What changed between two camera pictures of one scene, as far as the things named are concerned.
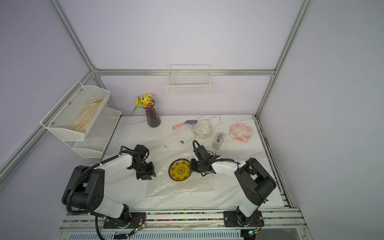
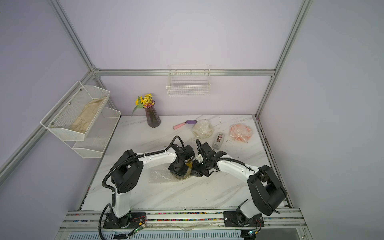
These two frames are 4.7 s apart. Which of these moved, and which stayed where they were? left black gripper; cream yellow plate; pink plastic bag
Moved: left black gripper
Stayed: pink plastic bag; cream yellow plate
